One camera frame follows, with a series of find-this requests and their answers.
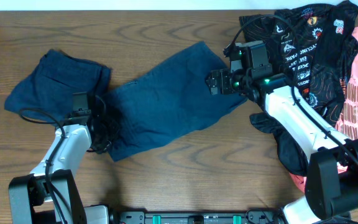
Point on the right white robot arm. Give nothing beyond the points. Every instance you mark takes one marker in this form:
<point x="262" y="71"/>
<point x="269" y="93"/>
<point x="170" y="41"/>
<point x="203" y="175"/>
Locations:
<point x="331" y="187"/>

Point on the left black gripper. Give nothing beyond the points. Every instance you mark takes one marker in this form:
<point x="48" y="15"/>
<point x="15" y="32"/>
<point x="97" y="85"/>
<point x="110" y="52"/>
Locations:
<point x="105" y="137"/>

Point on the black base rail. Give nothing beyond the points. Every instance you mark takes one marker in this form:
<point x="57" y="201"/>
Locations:
<point x="251" y="216"/>

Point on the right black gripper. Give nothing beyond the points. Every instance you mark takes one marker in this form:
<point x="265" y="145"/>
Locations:
<point x="225" y="75"/>

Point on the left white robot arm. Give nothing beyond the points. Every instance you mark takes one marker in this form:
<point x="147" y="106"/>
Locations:
<point x="48" y="194"/>

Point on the folded navy blue shorts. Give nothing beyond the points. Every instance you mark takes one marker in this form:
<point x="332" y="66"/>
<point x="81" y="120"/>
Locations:
<point x="50" y="87"/>

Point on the navy blue shorts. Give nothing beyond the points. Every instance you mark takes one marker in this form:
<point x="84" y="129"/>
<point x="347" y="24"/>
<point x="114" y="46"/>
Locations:
<point x="168" y="102"/>
<point x="50" y="87"/>

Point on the black printed cycling jersey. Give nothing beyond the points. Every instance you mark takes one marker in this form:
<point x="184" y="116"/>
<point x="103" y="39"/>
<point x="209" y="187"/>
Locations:
<point x="315" y="43"/>

